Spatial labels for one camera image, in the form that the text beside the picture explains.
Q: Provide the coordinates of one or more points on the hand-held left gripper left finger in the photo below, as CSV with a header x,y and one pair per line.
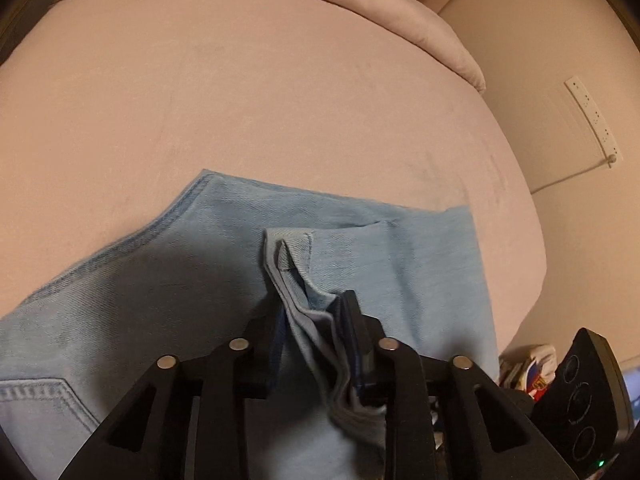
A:
x,y
272,360

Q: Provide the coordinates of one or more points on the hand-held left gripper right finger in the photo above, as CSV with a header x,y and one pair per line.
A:
x,y
351,335

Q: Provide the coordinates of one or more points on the light blue denim pants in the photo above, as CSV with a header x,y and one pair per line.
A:
x,y
400,270

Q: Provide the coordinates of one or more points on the pink bed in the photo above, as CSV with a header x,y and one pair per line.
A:
x,y
250,110

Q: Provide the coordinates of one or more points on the white power strip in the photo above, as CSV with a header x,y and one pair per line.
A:
x,y
592,120

